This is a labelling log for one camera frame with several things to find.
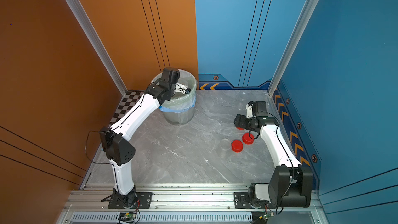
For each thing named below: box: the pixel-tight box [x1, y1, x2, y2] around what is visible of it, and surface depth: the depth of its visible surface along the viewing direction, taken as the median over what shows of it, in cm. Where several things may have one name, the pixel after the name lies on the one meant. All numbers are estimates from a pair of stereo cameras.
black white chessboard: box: [109, 90, 146, 127], surface depth 111 cm
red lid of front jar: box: [242, 132, 255, 145], surface depth 95 cm
